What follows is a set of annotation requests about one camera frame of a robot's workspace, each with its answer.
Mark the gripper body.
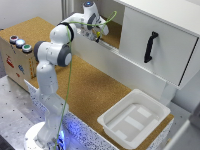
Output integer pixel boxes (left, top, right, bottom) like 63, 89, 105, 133
85, 20, 110, 39

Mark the white cabinet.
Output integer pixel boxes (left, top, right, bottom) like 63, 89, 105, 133
70, 0, 200, 108

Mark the white sliding door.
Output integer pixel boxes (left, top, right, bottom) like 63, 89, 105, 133
118, 6, 200, 87

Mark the green button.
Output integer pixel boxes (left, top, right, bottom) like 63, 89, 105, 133
21, 43, 33, 54

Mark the blue button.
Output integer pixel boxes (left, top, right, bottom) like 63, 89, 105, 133
15, 38, 27, 49

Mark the red button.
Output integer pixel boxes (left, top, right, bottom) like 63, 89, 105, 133
9, 34, 20, 45

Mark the white plastic box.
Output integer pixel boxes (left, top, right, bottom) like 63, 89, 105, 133
96, 88, 172, 150

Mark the black door handle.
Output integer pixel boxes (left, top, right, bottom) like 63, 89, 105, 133
143, 30, 160, 64

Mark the green cable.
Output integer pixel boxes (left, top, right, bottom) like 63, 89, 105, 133
53, 10, 118, 150

